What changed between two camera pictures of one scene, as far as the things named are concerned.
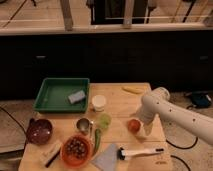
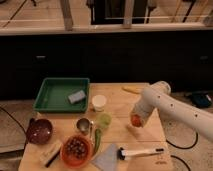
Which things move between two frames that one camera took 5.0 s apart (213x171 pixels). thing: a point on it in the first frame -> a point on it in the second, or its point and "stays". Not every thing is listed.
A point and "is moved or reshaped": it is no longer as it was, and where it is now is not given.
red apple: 134,126 is moved or reshaped
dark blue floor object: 201,100 stays
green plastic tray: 63,95 stays
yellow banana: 133,89 stays
